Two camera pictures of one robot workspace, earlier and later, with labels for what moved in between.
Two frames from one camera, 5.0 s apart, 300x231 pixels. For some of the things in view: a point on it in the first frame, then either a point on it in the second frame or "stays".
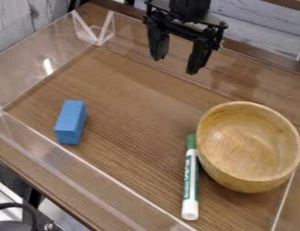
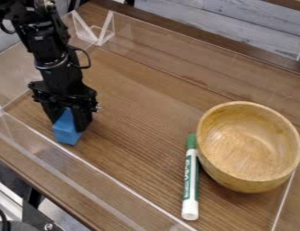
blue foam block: (70, 122) stays
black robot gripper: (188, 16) to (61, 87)
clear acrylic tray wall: (171, 151) stays
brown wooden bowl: (249, 143) stays
